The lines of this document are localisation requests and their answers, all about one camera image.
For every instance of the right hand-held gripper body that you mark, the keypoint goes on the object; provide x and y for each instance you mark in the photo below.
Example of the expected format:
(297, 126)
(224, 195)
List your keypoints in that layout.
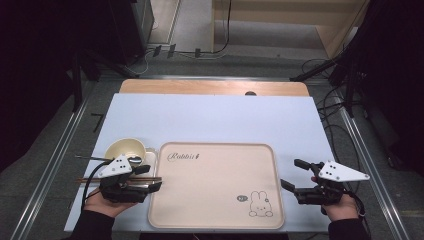
(320, 196)

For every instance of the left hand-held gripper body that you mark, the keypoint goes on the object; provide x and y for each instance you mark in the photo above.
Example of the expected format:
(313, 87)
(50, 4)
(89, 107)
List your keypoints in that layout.
(116, 191)

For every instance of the small white square plate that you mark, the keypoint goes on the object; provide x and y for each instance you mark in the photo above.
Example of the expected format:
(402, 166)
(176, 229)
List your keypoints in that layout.
(151, 163)

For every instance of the metal spoon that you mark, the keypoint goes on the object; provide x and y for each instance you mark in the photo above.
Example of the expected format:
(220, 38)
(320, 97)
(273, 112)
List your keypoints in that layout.
(135, 159)

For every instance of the cream bowl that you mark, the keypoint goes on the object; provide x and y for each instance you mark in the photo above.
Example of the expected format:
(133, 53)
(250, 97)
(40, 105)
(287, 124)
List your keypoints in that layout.
(125, 148)

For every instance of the beige tray with rabbit print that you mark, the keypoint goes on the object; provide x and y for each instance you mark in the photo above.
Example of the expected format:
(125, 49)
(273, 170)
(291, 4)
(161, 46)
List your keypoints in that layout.
(216, 190)

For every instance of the person's left hand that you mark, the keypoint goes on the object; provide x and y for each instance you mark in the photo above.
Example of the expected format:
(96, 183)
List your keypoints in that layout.
(106, 206)

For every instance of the person's right hand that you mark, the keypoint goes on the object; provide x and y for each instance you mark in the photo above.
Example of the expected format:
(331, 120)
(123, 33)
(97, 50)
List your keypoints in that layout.
(343, 210)

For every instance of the black table grommet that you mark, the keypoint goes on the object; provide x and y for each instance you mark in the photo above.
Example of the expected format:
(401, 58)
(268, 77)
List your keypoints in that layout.
(250, 93)

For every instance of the white table board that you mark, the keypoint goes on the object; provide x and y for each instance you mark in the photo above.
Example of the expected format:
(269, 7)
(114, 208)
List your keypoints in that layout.
(216, 116)

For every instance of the black metal stand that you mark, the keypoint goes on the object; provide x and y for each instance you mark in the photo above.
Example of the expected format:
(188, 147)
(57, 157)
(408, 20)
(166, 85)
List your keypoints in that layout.
(77, 83)
(316, 70)

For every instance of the black power plug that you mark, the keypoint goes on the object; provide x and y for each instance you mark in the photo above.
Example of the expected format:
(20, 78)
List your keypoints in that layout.
(157, 50)
(171, 50)
(197, 52)

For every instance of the light wooden cabinet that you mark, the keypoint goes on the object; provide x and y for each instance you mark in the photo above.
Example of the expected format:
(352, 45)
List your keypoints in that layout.
(333, 33)

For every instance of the dark equipment case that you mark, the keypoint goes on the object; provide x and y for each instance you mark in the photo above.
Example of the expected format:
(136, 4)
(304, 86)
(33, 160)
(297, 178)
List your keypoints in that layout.
(133, 30)

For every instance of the aluminium floor rail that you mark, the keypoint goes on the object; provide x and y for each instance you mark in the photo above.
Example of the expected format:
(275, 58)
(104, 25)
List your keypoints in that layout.
(50, 166)
(370, 166)

